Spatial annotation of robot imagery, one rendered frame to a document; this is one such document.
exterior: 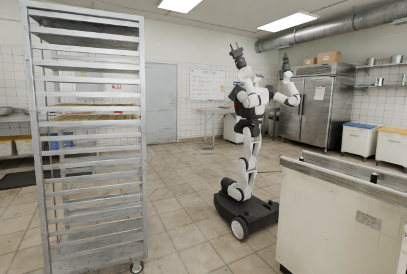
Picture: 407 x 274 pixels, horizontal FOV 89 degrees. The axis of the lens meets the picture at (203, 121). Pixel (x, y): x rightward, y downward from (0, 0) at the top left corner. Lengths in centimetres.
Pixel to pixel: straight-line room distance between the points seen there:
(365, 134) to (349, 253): 392
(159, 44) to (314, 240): 483
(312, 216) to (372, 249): 32
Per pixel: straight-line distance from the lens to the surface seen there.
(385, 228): 146
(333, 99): 536
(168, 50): 547
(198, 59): 576
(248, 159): 215
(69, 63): 152
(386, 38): 603
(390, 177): 169
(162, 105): 537
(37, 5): 158
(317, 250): 171
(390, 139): 516
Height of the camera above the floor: 135
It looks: 8 degrees down
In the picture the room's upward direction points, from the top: 1 degrees clockwise
